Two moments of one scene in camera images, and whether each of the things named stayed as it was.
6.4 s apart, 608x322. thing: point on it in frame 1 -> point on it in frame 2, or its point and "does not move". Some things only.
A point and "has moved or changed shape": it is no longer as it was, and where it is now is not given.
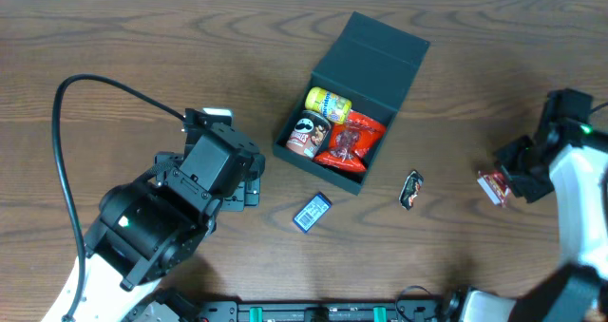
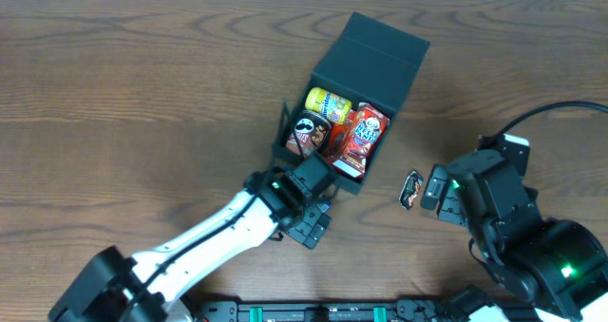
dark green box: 372,66 does not move
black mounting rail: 234,312 does not move
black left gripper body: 249,192 -> 283,135
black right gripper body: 518,168 -> 438,195
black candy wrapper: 409,189 does not move
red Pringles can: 308,134 does not move
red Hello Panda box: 494,186 has moved or changed shape
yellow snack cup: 330,104 does not move
